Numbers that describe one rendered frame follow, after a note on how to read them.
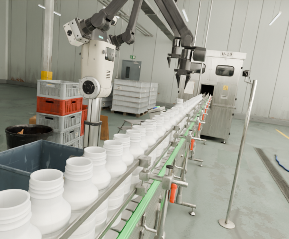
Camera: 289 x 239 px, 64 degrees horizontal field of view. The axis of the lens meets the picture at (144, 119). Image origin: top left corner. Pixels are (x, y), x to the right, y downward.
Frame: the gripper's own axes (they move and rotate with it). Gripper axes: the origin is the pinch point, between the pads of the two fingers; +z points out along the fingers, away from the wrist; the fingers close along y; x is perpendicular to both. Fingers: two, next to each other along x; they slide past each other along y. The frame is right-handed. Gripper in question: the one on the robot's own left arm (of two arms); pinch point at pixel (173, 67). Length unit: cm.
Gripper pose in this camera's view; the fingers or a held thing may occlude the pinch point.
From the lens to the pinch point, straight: 176.3
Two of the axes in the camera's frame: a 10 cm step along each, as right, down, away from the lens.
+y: -9.5, -1.5, 2.7
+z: -1.1, 9.8, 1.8
